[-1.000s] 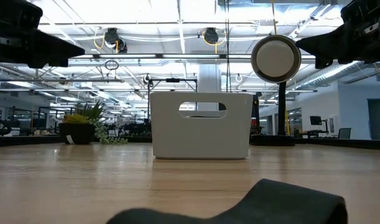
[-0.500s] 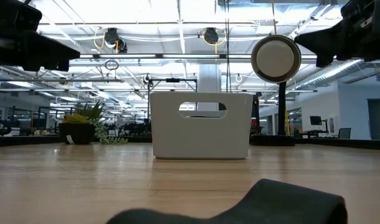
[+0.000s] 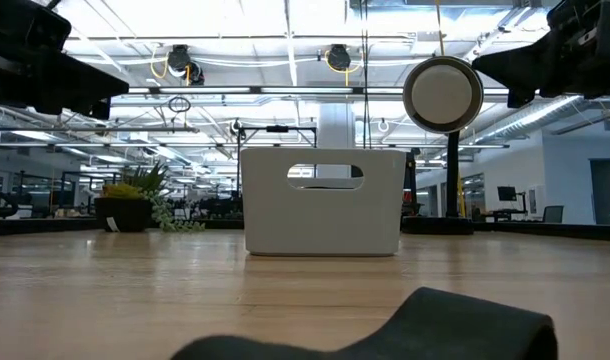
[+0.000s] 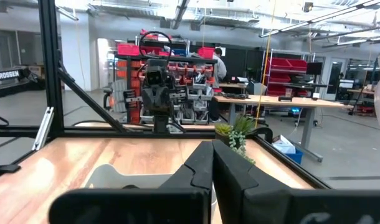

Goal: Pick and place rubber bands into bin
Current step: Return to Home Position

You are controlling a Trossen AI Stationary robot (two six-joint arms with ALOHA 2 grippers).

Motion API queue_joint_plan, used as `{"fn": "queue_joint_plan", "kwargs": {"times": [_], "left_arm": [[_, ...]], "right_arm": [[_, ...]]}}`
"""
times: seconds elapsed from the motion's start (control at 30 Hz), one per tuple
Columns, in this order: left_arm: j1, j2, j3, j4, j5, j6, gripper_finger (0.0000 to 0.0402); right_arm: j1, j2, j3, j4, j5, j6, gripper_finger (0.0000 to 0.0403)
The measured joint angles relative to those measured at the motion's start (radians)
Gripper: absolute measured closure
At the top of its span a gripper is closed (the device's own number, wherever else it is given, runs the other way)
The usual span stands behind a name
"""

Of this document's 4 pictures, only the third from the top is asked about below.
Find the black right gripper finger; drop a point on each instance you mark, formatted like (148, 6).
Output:
(515, 62)

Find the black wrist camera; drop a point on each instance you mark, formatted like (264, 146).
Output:
(20, 25)
(590, 15)

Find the grey office chair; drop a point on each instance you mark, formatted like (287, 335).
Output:
(553, 214)

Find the light grey plastic bin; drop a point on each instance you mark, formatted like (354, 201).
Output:
(325, 220)

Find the potted succulent plant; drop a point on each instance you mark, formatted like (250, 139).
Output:
(122, 215)

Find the black desk lamp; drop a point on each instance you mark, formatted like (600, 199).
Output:
(442, 95)

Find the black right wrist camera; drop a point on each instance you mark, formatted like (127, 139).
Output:
(590, 15)

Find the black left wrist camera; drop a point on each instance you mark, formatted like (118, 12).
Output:
(20, 25)

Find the black computer monitor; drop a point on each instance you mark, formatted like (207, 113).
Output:
(506, 193)

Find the black aluminium table frame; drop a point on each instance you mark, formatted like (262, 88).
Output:
(45, 226)

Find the black distant station frame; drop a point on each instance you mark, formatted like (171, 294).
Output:
(277, 128)

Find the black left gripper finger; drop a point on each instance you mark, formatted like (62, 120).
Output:
(100, 80)

